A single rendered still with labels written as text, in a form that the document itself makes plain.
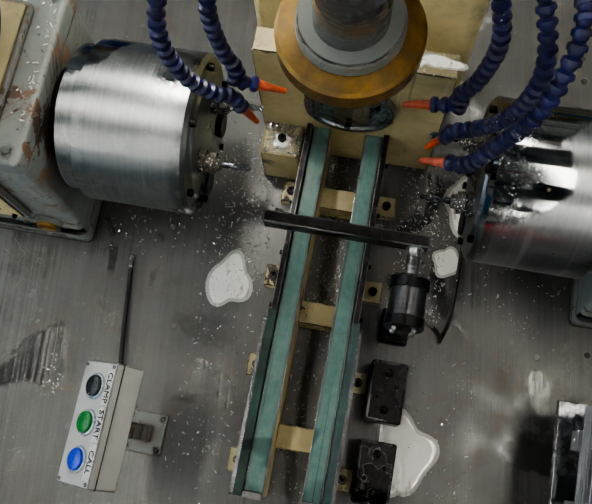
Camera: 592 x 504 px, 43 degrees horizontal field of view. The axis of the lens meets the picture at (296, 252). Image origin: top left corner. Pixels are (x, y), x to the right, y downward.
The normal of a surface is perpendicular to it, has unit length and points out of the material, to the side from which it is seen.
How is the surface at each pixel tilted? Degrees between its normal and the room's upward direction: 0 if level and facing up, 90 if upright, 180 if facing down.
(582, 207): 32
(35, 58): 0
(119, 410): 55
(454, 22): 90
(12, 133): 0
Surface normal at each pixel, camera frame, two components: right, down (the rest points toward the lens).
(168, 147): -0.14, 0.33
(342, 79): -0.04, -0.27
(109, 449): 0.79, -0.02
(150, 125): -0.10, 0.08
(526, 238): -0.18, 0.66
